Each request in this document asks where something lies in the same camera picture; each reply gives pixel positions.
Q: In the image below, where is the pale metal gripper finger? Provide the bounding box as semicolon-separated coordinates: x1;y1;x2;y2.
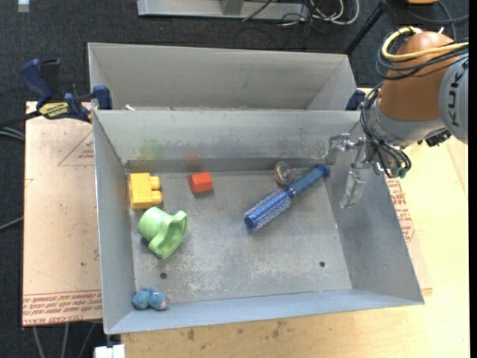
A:
339;169;367;210
324;134;350;166

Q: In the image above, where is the blue round hairbrush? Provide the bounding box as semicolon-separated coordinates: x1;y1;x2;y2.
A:
243;163;331;233

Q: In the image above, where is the grey metal bin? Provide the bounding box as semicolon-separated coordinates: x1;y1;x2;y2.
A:
87;42;426;336

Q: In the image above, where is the orange-red block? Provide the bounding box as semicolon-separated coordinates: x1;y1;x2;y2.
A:
188;171;215;195

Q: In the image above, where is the light green plastic cup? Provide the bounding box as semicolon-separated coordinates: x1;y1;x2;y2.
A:
136;205;189;260

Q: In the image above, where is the yellow toy building block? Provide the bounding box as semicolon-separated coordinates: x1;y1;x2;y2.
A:
128;172;164;210

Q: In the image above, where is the blue soft toy animal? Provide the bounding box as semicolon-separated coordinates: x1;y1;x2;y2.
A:
130;287;171;312

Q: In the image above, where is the brown cardboard board, red print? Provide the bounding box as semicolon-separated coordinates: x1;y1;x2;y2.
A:
22;101;434;328

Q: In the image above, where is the black cylinder on white bracket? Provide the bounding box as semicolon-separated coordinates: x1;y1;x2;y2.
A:
424;128;452;148

